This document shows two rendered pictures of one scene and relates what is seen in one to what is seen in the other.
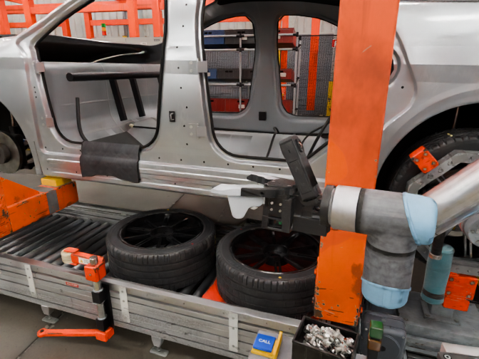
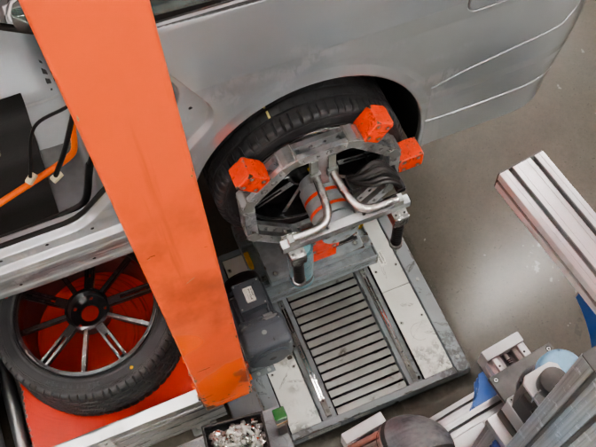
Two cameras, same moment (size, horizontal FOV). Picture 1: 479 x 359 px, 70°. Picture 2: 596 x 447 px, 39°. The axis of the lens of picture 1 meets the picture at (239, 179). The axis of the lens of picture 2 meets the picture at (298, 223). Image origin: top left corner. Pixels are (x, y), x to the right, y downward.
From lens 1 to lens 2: 1.81 m
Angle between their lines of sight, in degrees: 52
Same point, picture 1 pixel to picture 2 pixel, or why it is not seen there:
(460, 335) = (333, 258)
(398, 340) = (286, 344)
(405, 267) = not seen: outside the picture
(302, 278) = (158, 349)
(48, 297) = not seen: outside the picture
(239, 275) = (80, 397)
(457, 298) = (324, 251)
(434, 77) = (231, 92)
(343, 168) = (198, 341)
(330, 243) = (205, 376)
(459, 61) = (256, 67)
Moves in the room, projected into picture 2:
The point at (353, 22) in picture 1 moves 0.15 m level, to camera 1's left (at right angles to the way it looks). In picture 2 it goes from (166, 274) to (109, 317)
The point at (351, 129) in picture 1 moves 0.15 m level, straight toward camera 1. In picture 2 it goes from (196, 322) to (217, 375)
